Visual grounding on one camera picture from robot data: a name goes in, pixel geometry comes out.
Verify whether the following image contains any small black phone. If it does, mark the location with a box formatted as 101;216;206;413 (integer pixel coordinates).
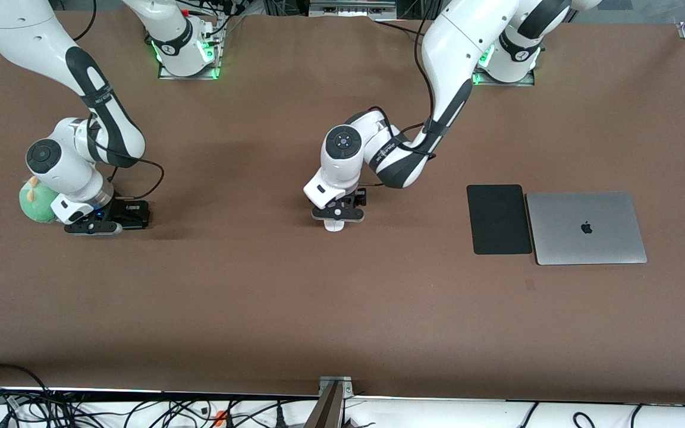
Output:
120;202;151;231

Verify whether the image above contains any black mouse pad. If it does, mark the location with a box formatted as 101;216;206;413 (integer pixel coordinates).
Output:
466;184;533;256

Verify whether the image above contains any green dinosaur plush toy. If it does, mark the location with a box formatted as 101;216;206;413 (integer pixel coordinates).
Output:
19;175;61;225

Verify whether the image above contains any brown table cover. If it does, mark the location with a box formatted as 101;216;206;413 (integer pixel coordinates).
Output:
0;11;685;405

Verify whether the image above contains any grey metal box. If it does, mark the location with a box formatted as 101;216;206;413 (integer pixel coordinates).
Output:
309;0;398;18

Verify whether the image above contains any silver closed laptop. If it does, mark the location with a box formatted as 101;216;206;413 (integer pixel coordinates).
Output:
526;191;648;266

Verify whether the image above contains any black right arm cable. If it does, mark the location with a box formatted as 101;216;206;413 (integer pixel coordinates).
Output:
84;116;165;203

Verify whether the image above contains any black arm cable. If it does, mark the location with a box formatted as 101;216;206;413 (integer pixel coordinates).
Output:
366;15;438;191
84;116;165;203

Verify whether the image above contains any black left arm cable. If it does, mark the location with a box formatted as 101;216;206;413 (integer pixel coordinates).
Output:
366;15;438;191

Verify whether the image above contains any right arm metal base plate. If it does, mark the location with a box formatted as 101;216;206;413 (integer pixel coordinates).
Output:
157;24;222;80

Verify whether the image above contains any long black table cable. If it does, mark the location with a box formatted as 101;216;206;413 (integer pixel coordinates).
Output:
375;20;425;34

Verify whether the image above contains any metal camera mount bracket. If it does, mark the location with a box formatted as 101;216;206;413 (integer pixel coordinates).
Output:
318;376;354;399

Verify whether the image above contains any black looped floor cable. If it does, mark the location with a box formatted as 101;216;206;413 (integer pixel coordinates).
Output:
0;364;52;411

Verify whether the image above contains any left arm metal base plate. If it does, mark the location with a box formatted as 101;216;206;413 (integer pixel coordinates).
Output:
472;59;537;87

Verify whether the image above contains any grey camera mount pole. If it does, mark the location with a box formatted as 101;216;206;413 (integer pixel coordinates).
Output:
306;382;343;428

